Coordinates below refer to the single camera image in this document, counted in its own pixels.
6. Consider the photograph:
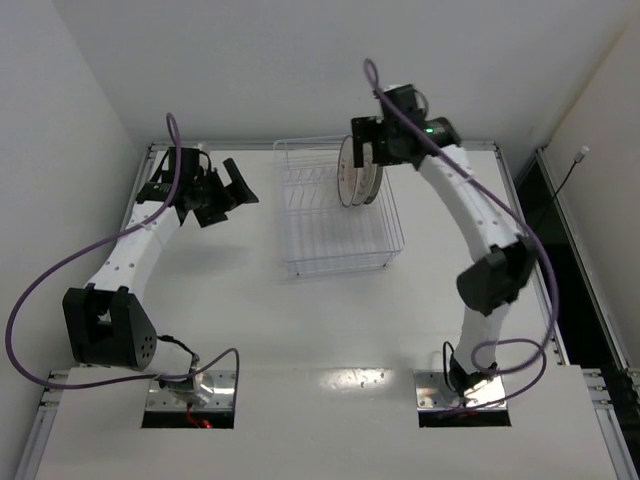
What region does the dark green rimmed plate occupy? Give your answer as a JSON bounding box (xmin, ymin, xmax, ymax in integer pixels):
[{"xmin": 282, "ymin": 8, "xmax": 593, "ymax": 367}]
[{"xmin": 365, "ymin": 165, "xmax": 384, "ymax": 204}]

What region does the white plate flower outline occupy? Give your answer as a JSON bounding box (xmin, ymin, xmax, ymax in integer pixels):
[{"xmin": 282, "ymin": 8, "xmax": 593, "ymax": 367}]
[{"xmin": 352, "ymin": 143, "xmax": 377, "ymax": 206}]

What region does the orange sunburst plate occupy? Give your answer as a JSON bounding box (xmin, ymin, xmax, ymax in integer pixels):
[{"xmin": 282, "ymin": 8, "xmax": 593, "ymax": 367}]
[{"xmin": 337, "ymin": 135, "xmax": 358, "ymax": 208}]

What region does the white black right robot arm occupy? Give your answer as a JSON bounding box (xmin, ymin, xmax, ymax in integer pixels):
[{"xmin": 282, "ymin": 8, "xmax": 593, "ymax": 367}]
[{"xmin": 351, "ymin": 84, "xmax": 537, "ymax": 395}]

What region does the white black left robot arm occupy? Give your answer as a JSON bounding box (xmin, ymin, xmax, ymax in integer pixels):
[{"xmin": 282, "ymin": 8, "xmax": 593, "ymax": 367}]
[{"xmin": 62, "ymin": 147, "xmax": 258, "ymax": 405}]

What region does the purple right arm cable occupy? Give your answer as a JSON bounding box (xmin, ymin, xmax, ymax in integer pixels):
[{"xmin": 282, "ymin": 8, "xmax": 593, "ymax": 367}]
[{"xmin": 363, "ymin": 58, "xmax": 559, "ymax": 419}]

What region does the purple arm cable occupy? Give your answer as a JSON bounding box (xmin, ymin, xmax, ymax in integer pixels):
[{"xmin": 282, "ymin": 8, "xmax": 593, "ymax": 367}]
[
  {"xmin": 4, "ymin": 112, "xmax": 241, "ymax": 396},
  {"xmin": 363, "ymin": 58, "xmax": 559, "ymax": 419}
]

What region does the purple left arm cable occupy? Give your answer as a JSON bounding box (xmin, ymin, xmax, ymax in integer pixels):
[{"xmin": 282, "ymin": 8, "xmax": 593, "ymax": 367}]
[{"xmin": 4, "ymin": 112, "xmax": 241, "ymax": 396}]

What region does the white wire dish rack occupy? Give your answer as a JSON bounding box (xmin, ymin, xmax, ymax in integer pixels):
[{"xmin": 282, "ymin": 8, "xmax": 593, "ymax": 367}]
[{"xmin": 273, "ymin": 135, "xmax": 405, "ymax": 276}]

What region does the black cable white plug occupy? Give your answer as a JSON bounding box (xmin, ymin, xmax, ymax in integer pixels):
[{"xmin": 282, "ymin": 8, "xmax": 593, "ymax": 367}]
[{"xmin": 532, "ymin": 145, "xmax": 590, "ymax": 232}]

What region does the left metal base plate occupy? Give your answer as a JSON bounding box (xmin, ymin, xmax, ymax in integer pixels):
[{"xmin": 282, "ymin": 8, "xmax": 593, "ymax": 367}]
[{"xmin": 145, "ymin": 370, "xmax": 236, "ymax": 412}]

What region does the metal base plate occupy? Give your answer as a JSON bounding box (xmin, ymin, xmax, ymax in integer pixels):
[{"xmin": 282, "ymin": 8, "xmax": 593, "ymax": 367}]
[
  {"xmin": 413, "ymin": 370, "xmax": 508, "ymax": 413},
  {"xmin": 145, "ymin": 370, "xmax": 236, "ymax": 412}
]

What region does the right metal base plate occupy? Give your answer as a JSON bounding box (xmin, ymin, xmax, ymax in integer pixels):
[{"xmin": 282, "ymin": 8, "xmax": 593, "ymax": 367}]
[{"xmin": 413, "ymin": 370, "xmax": 508, "ymax": 413}]

